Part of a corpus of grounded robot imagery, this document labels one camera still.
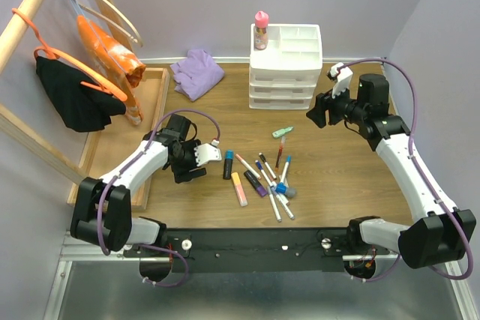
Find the orange hanger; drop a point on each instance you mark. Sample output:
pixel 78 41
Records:
pixel 101 83

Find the wooden clothes rack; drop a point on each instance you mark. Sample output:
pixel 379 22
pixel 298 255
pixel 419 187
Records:
pixel 17 129

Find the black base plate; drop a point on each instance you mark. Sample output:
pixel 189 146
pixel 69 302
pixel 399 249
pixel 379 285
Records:
pixel 259 250

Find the brown cap white marker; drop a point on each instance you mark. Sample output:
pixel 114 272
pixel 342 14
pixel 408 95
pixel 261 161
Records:
pixel 282 201

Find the red gel pen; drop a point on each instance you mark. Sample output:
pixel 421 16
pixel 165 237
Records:
pixel 279 153

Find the aluminium rail frame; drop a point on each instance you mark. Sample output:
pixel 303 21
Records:
pixel 91 285

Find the black cap whiteboard marker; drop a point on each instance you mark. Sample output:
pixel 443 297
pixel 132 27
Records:
pixel 267 165

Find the pink cap white marker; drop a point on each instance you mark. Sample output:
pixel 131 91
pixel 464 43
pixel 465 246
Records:
pixel 248 166

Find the grey blue cap glue bottle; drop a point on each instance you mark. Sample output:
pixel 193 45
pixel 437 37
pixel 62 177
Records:
pixel 283 189

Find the white plastic drawer organizer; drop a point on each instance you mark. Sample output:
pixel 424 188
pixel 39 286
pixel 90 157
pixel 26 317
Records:
pixel 284 75

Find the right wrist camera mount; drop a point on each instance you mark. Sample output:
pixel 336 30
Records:
pixel 341 76

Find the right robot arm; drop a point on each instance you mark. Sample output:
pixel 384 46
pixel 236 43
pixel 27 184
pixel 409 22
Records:
pixel 440 231

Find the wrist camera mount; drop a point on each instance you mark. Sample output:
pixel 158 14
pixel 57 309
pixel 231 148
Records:
pixel 207 152
pixel 341 76

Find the wooden hanger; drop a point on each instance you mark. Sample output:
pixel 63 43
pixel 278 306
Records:
pixel 124 25

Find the black garment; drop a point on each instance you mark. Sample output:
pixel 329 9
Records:
pixel 81 108

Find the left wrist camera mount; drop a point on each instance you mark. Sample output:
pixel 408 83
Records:
pixel 207 152

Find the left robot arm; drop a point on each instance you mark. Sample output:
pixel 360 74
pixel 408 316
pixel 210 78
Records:
pixel 102 213

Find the orange white garment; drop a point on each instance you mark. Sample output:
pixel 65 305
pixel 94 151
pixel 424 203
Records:
pixel 134 68

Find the orange pink highlighter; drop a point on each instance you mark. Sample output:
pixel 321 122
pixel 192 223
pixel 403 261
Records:
pixel 239 190

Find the pink cap crayon bottle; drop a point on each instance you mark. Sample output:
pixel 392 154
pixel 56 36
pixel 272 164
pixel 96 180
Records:
pixel 261 22

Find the black purple cap highlighter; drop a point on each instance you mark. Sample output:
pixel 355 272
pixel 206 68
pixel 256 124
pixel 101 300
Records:
pixel 255 183

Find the purple cloth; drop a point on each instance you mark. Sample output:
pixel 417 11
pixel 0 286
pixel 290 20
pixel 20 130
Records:
pixel 197 74

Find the blue wire hanger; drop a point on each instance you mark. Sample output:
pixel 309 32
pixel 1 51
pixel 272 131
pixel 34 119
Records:
pixel 79 11

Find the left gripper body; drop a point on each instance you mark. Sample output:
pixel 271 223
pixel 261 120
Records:
pixel 181 166

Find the black blue cap highlighter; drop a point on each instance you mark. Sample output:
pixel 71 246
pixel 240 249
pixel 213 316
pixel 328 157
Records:
pixel 228 164

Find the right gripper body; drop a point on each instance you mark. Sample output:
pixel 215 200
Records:
pixel 341 107

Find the light blue acrylic marker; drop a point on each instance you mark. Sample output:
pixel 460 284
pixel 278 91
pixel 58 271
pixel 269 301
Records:
pixel 285 169

